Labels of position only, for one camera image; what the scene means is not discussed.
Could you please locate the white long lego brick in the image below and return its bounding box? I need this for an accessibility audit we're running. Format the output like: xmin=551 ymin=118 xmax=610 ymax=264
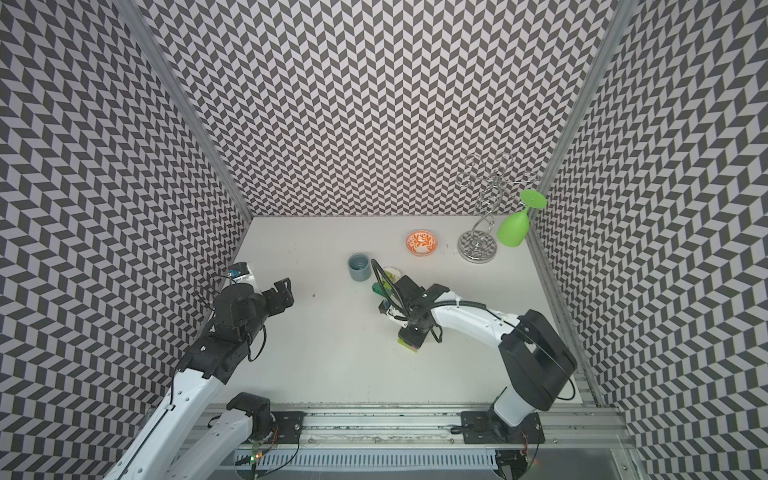
xmin=384 ymin=267 xmax=402 ymax=280

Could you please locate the lime long lego brick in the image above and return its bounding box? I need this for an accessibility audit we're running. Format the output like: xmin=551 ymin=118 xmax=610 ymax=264
xmin=398 ymin=339 xmax=420 ymax=353

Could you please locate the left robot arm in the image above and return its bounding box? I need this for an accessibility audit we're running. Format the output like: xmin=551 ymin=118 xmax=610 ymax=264
xmin=106 ymin=275 xmax=294 ymax=479

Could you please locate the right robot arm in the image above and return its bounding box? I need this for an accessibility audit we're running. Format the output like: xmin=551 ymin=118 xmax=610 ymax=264
xmin=378 ymin=276 xmax=577 ymax=427

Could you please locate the orange patterned small bowl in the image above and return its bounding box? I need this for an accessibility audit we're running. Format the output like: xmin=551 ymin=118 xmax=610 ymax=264
xmin=405 ymin=230 xmax=438 ymax=257

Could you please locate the teal ceramic cup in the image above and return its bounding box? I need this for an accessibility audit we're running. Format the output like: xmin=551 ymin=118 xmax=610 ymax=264
xmin=347 ymin=253 xmax=372 ymax=282

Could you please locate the green plastic wine glass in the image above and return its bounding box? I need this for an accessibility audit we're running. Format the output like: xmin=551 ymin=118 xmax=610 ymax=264
xmin=497 ymin=189 xmax=548 ymax=247

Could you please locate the chrome glass holder stand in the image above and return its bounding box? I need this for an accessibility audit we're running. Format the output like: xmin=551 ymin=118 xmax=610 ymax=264
xmin=457 ymin=155 xmax=535 ymax=265

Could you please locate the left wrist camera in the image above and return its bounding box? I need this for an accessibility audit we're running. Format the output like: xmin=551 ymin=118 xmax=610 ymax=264
xmin=228 ymin=262 xmax=259 ymax=291

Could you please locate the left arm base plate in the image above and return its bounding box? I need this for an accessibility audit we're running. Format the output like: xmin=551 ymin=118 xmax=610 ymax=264
xmin=246 ymin=410 xmax=306 ymax=446

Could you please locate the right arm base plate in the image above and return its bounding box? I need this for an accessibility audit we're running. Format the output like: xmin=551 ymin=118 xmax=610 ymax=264
xmin=459 ymin=411 xmax=545 ymax=445

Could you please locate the aluminium front rail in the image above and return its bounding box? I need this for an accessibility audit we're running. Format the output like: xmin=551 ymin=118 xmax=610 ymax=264
xmin=179 ymin=403 xmax=631 ymax=451

